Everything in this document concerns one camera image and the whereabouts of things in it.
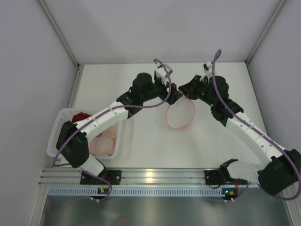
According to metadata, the aluminium mounting rail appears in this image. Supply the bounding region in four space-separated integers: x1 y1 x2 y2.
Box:
39 167 259 186

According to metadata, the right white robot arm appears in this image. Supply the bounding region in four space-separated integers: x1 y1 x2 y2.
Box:
179 75 301 195

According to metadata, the red bra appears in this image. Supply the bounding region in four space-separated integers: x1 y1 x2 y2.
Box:
71 112 91 123

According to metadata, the right aluminium frame post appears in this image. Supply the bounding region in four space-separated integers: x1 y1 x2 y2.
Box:
245 0 289 66

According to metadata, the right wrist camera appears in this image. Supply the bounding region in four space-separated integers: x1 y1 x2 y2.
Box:
202 62 213 79

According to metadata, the white mesh laundry bag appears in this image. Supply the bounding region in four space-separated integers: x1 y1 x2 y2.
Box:
165 97 196 130

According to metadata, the aluminium frame post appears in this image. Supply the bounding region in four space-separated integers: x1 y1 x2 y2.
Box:
36 0 80 69
245 0 289 66

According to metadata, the pink garment in basket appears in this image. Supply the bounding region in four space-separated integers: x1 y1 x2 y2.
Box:
89 124 118 157

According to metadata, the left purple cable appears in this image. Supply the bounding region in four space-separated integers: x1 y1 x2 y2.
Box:
51 58 177 203

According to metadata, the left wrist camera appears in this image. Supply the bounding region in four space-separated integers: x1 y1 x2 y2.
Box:
155 63 173 86

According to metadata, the left aluminium frame post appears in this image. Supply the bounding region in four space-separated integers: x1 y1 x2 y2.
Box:
36 0 80 69

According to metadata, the white plastic laundry basket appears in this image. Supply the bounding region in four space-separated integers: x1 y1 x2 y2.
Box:
47 108 125 160

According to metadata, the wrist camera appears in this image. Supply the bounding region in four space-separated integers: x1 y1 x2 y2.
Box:
202 62 213 79
155 63 173 86

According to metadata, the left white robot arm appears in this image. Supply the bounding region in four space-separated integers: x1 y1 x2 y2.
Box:
56 73 182 183

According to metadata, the white slotted cable duct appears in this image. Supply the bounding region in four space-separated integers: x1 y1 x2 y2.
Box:
48 186 237 197

